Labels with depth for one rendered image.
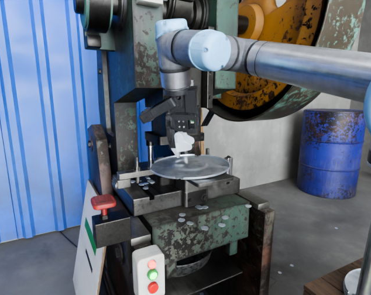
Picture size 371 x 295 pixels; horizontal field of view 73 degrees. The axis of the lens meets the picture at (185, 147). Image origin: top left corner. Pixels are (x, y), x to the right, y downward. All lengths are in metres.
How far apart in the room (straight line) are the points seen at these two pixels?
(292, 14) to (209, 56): 0.63
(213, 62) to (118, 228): 0.50
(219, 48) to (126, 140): 0.71
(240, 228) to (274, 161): 2.24
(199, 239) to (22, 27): 1.71
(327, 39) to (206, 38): 0.51
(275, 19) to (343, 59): 0.67
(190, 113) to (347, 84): 0.35
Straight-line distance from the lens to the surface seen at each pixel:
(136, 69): 0.81
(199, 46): 0.51
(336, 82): 0.49
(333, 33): 0.95
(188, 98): 0.64
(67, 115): 2.03
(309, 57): 0.52
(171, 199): 0.90
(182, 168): 0.88
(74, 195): 2.17
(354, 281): 1.20
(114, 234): 0.75
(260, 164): 3.04
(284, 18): 1.11
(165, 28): 0.60
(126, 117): 1.12
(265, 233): 1.02
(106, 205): 0.71
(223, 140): 2.61
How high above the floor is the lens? 1.04
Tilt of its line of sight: 12 degrees down
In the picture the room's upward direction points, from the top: straight up
